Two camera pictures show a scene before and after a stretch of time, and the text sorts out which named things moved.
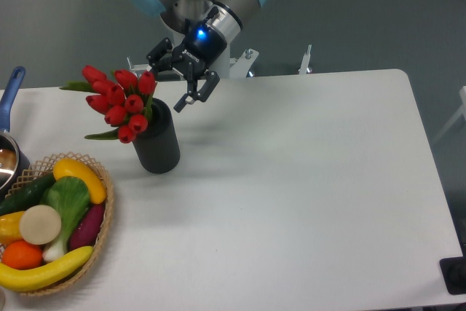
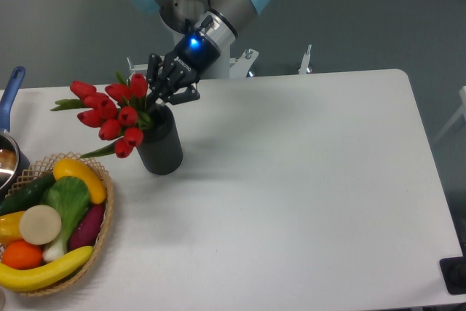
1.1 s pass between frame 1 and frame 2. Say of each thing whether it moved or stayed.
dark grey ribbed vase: stayed
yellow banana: stayed
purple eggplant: stayed
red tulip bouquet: moved
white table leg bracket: stayed
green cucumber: stayed
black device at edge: stayed
